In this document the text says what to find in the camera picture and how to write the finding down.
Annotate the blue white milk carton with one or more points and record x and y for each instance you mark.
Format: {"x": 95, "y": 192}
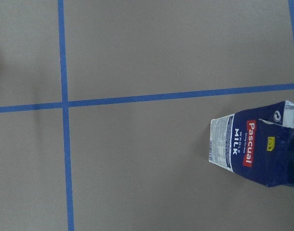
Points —
{"x": 257, "y": 144}

